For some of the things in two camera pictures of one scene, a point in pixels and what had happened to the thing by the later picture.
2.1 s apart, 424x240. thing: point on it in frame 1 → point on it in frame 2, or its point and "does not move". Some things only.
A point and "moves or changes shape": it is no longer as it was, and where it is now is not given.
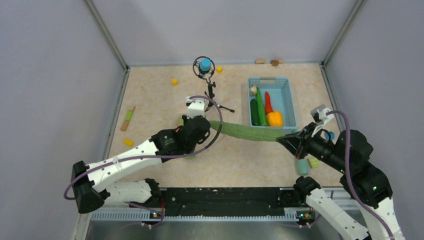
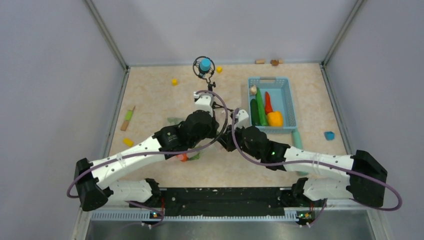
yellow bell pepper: (275, 119) does not move
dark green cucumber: (255, 113) does not move
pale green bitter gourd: (246, 132) moves or changes shape
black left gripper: (184, 117) does not move
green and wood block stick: (128, 118) does not move
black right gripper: (298, 142) → (227, 139)
